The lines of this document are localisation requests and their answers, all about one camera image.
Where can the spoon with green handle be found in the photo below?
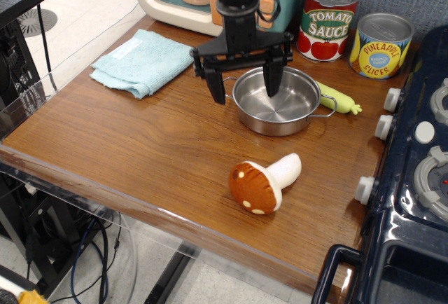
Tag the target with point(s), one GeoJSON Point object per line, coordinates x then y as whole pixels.
{"type": "Point", "coordinates": [341, 100]}

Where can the plush brown mushroom toy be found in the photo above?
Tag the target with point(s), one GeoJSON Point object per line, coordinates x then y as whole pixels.
{"type": "Point", "coordinates": [258, 189]}

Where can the light blue folded cloth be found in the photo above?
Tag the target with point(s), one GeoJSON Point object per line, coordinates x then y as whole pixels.
{"type": "Point", "coordinates": [143, 64]}

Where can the silver metal pot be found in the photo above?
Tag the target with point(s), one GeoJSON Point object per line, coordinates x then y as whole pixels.
{"type": "Point", "coordinates": [286, 113]}

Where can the tomato sauce can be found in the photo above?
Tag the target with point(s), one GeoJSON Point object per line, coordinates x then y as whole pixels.
{"type": "Point", "coordinates": [324, 28]}

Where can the dark blue toy stove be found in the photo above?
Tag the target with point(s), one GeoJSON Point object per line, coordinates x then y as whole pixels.
{"type": "Point", "coordinates": [403, 257]}

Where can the toy microwave oven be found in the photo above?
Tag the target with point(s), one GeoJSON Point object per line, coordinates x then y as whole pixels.
{"type": "Point", "coordinates": [202, 15]}

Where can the black table leg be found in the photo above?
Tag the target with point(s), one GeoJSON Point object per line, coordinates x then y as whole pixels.
{"type": "Point", "coordinates": [168, 279]}

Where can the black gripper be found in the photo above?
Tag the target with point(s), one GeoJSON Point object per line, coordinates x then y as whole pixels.
{"type": "Point", "coordinates": [241, 45]}

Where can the yellow object bottom left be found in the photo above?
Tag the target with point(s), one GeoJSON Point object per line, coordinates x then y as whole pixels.
{"type": "Point", "coordinates": [31, 297]}

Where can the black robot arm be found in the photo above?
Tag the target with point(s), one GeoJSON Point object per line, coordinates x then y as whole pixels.
{"type": "Point", "coordinates": [238, 8]}

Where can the pineapple slices can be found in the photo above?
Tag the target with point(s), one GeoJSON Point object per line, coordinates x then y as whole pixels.
{"type": "Point", "coordinates": [380, 45]}

